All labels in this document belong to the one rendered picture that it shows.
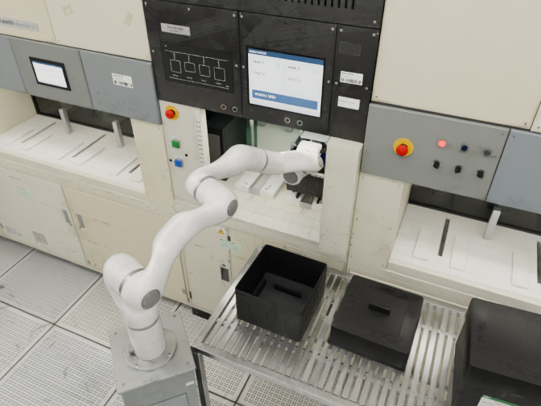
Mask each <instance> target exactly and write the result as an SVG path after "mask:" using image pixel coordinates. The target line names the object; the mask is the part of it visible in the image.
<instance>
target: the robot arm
mask: <svg viewBox="0 0 541 406"><path fill-rule="evenodd" d="M295 145H296V146H297V149H296V151H281V152H274V151H269V150H266V149H262V148H258V147H252V146H248V145H244V144H237V145H234V146H232V147H231V148H230V149H229V150H228V151H227V152H226V153H225V154H224V155H223V156H222V157H221V158H219V159H218V160H216V161H215V162H213V163H211V164H208V165H205V166H203V167H200V168H198V169H196V170H194V171H193V172H192V173H191V174H190V175H189V176H188V178H187V179H186V183H185V188H186V191H187V193H188V195H189V196H190V197H192V198H193V199H194V200H196V201H197V202H199V203H200V204H202V206H201V207H199V208H197V209H193V210H189V211H183V212H179V213H177V214H175V215H174V216H173V217H171V218H170V219H169V221H168V222H167V223H166V224H165V225H164V226H163V227H162V229H161V230H160V231H159V232H158V233H157V235H156V236H155V239H154V241H153V244H152V254H151V261H150V262H149V264H148V266H147V268H145V267H144V266H143V265H142V264H141V263H140V262H139V261H138V260H137V259H136V258H134V257H133V256H131V255H128V254H125V253H119V254H116V255H113V256H111V257H110V258H109V259H108V260H107V261H106V262H105V265H104V267H103V278H104V281H105V285H106V287H107V289H108V290H109V293H110V295H111V296H112V297H113V299H114V302H115V303H116V305H117V306H118V308H119V309H120V311H121V313H122V315H123V318H124V321H125V324H126V328H127V331H128V334H129V337H130V338H129V339H128V341H127V343H126V345H125V349H124V355H125V359H126V361H127V363H128V364H129V365H130V366H131V367H133V368H134V369H136V370H139V371H153V370H155V369H158V368H160V367H162V366H164V365H165V364H166V363H168V362H169V360H170V359H171V358H172V356H173V355H174V353H175V351H176V339H175V336H174V335H173V333H172V332H171V331H170V330H169V329H166V328H164V327H163V325H162V321H161V317H160V313H159V307H158V305H157V303H158V302H159V300H160V299H161V297H162V295H163V293H164V290H165V288H166V285H167V281H168V278H169V275H170V272H171V269H172V266H173V264H174V262H175V261H176V258H177V257H178V255H179V254H180V252H181V251H182V250H183V249H184V248H185V247H186V245H187V244H188V243H189V242H190V241H191V240H192V238H193V237H194V236H195V235H196V234H198V233H199V232H201V231H202V230H204V229H206V228H208V227H211V226H215V225H219V224H221V223H223V222H226V221H228V220H229V219H230V218H231V217H232V216H233V215H234V214H235V213H236V211H237V207H238V199H237V196H236V194H235V193H234V192H233V190H231V189H230V188H228V187H227V186H225V185H224V184H222V183H221V182H219V180H222V179H225V178H229V177H232V176H237V175H239V174H242V173H243V172H245V171H248V172H258V173H264V174H270V175H279V174H282V178H283V179H284V181H285V182H287V183H288V184H292V185H295V184H298V183H299V182H300V181H301V180H302V178H303V177H305V176H306V175H308V174H312V173H315V172H318V171H319V170H320V169H322V167H323V160H322V158H321V157H320V156H321V154H322V153H323V152H327V147H326V145H325V143H323V142H321V143H314V142H310V139H302V140H300V141H296V142H295Z"/></svg>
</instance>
